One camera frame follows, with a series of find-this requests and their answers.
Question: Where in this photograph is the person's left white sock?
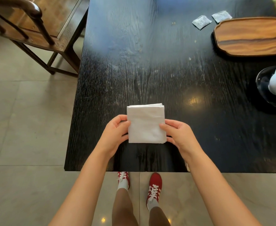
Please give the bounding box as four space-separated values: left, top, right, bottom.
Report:
117 180 129 191

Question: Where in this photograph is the white cloth napkin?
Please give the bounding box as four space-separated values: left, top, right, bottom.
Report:
126 103 167 144

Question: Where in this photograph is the person's white sock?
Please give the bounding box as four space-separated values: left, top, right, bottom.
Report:
117 180 129 191
146 199 159 211

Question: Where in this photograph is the person's right red shoe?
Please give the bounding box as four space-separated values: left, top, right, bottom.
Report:
146 172 163 206

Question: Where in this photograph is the person's left red shoe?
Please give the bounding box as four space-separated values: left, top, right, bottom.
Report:
117 172 131 190

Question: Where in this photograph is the person's leg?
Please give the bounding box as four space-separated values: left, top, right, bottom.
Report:
111 188 139 226
148 206 171 226

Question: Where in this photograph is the brown wooden tray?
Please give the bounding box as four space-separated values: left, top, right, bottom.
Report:
213 17 276 57

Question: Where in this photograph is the dark wooden armchair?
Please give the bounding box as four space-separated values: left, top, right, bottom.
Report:
0 0 89 78

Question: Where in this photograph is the person's right hand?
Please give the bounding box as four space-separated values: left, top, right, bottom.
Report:
159 119 200 160

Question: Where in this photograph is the person's red shoe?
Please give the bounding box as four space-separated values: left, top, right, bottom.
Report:
117 172 131 190
146 172 163 206

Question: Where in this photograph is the person's right white sock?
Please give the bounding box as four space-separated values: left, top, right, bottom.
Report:
146 199 159 211

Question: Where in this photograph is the person's left hand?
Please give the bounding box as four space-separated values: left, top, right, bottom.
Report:
95 114 131 160

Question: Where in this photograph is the white sachet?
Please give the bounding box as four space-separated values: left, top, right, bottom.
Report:
192 15 212 30
211 10 233 24

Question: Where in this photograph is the person's right forearm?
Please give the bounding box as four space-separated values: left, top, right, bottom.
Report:
183 148 262 226

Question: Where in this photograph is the black glass saucer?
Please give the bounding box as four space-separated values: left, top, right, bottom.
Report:
255 66 276 109

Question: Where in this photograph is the person's left forearm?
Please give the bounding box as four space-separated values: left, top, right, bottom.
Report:
48 148 115 226

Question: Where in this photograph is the person's left leg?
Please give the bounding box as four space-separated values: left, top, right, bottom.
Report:
111 188 139 226

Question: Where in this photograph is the person's right leg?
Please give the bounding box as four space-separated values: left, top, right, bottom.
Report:
148 206 171 226

